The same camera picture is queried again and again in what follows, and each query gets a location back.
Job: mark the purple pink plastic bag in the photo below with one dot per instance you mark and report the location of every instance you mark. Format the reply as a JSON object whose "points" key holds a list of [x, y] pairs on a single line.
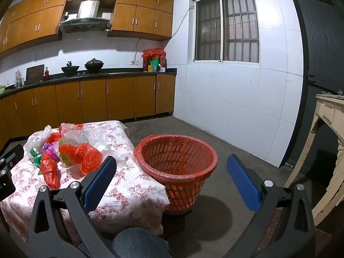
{"points": [[49, 149]]}

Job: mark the white plastic bag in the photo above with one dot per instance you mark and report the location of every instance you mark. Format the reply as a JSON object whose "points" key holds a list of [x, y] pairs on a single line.
{"points": [[36, 139]]}

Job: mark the cream wooden table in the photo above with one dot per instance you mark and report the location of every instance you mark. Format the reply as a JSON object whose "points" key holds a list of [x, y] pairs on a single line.
{"points": [[330, 110]]}

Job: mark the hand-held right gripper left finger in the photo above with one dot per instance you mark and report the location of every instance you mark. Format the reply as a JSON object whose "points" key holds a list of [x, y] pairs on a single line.
{"points": [[98, 182]]}

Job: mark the large red plastic bag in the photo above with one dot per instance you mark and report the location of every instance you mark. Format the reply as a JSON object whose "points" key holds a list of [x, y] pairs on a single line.
{"points": [[90, 156]]}

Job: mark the green plastic bag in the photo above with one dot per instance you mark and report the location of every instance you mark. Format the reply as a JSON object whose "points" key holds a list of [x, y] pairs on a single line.
{"points": [[35, 157]]}

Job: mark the dark red bottle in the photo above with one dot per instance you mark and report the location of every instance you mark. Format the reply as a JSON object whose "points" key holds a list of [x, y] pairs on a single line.
{"points": [[163, 60]]}

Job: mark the floral tablecloth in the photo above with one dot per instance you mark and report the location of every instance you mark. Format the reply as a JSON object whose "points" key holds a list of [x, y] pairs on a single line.
{"points": [[129, 190]]}

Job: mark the black gas stove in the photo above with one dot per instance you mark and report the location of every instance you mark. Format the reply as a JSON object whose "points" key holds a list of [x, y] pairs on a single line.
{"points": [[82, 73]]}

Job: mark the green box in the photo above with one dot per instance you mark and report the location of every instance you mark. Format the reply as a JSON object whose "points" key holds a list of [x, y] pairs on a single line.
{"points": [[155, 65]]}

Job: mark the barred window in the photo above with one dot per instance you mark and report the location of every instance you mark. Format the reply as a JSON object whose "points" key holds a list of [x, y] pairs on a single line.
{"points": [[225, 27]]}

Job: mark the dark door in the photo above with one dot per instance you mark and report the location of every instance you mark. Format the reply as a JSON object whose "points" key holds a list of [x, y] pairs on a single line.
{"points": [[322, 45]]}

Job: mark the red plastic basket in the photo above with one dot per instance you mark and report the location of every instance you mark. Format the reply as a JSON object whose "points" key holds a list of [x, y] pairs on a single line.
{"points": [[182, 199]]}

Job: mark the black wok with lid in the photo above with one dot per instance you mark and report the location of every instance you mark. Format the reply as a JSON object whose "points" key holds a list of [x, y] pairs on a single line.
{"points": [[94, 65]]}

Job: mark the yellow box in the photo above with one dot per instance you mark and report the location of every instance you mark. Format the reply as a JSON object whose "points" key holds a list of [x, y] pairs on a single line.
{"points": [[150, 68]]}

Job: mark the red bag over boxes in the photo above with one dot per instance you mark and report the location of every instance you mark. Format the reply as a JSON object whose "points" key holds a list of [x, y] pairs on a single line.
{"points": [[153, 52]]}

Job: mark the white wall socket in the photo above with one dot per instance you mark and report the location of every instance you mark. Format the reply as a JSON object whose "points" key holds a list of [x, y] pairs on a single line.
{"points": [[134, 62]]}

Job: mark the clear glass jar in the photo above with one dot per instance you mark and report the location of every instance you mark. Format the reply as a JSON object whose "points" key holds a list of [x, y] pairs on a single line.
{"points": [[18, 79]]}

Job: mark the small red plastic bag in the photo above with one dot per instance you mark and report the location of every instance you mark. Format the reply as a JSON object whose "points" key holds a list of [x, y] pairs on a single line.
{"points": [[53, 137], [51, 172]]}

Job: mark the green bowl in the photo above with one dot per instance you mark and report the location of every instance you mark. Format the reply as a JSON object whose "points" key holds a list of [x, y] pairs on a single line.
{"points": [[2, 89]]}

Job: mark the person's leg in jeans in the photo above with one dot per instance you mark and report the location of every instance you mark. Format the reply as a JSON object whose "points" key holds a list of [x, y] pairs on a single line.
{"points": [[139, 244]]}

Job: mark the dark cutting board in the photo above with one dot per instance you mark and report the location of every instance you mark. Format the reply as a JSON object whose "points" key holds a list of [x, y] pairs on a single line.
{"points": [[35, 74]]}

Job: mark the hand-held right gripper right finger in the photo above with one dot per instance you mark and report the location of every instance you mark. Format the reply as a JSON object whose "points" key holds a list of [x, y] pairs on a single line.
{"points": [[243, 185]]}

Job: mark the clear bubble wrap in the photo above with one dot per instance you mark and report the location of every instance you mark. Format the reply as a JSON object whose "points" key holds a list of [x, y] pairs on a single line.
{"points": [[88, 135]]}

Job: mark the black countertop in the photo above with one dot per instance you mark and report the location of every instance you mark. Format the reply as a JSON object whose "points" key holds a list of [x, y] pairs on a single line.
{"points": [[129, 72]]}

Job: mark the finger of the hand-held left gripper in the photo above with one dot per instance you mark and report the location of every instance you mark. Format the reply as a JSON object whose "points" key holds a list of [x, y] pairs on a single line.
{"points": [[12, 154]]}

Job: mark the lower wooden cabinets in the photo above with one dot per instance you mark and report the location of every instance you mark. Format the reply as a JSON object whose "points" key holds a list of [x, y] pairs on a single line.
{"points": [[118, 96]]}

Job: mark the steel range hood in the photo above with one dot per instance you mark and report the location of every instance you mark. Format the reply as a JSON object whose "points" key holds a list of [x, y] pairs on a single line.
{"points": [[86, 21]]}

